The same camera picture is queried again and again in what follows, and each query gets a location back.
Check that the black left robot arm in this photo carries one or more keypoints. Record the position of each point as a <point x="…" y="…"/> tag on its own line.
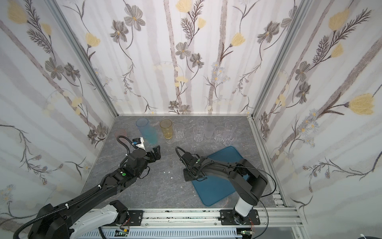
<point x="57" y="222"/>

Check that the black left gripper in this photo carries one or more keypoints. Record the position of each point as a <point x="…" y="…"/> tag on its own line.
<point x="151" y="155"/>

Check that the yellow transparent glass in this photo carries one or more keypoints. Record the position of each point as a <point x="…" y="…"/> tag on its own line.
<point x="166" y="126"/>

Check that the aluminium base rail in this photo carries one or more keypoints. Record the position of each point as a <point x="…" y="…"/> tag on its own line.
<point x="269" y="223"/>

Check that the green frosted glass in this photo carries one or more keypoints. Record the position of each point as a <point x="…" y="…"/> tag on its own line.
<point x="152" y="138"/>

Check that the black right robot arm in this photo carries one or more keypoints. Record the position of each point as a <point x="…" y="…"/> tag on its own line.
<point x="247" y="181"/>

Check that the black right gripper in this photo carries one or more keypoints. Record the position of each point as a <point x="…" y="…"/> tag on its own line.
<point x="187" y="167"/>

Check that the white frosted glass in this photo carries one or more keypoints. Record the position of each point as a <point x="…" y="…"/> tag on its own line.
<point x="209" y="130"/>

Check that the white slotted cable duct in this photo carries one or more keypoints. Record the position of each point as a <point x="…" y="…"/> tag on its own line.
<point x="162" y="233"/>

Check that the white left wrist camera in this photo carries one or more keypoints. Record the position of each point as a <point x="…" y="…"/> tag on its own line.
<point x="138" y="143"/>

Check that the clear faceted glass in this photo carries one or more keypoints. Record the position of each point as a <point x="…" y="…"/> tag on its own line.
<point x="179" y="130"/>
<point x="201" y="123"/>
<point x="198" y="133"/>
<point x="229" y="135"/>
<point x="219" y="133"/>

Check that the teal plastic tray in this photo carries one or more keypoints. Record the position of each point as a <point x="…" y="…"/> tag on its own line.
<point x="214" y="189"/>

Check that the pink transparent glass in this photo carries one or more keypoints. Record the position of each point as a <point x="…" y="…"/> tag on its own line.
<point x="120" y="132"/>

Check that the blue frosted glass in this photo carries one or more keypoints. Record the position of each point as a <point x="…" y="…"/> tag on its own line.
<point x="144" y="127"/>

